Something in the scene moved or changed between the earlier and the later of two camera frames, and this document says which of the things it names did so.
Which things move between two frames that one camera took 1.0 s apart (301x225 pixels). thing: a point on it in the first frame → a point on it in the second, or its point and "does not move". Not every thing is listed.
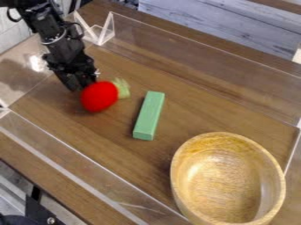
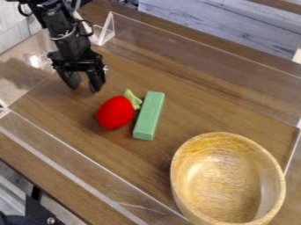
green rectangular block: x=148 y=121 does not move
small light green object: x=123 y=88 → x=135 y=102
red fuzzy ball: x=99 y=96 → x=115 y=112
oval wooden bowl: x=228 y=180 does not move
